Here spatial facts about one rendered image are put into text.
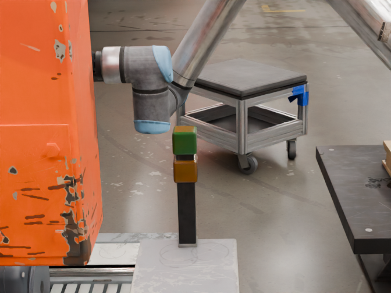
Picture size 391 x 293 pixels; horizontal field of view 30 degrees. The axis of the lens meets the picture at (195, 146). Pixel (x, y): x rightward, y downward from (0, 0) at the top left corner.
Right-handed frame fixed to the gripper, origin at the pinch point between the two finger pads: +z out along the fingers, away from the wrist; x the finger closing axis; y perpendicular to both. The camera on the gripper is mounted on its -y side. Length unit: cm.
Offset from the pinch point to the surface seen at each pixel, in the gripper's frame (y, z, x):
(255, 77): 90, -62, 45
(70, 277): 36, -8, -44
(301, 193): 90, -77, -2
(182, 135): -45, -42, -41
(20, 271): -26, -12, -58
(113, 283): 36, -20, -46
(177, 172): -41, -41, -46
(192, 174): -41, -44, -46
